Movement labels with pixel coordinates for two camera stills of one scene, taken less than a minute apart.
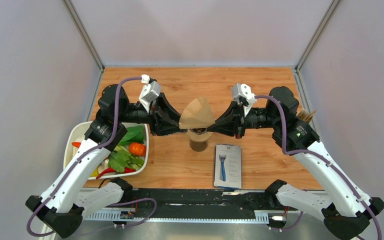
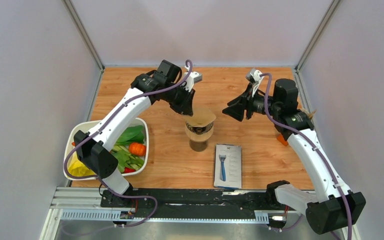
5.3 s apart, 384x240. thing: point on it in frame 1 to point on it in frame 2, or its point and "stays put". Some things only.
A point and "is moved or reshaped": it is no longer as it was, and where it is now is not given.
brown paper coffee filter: x=197 y=113 is moved or reshaped
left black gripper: x=165 y=121 to x=185 y=108
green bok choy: x=135 y=134 stays put
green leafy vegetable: x=121 y=158 stays put
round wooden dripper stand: x=199 y=138 stays put
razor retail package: x=227 y=168 stays put
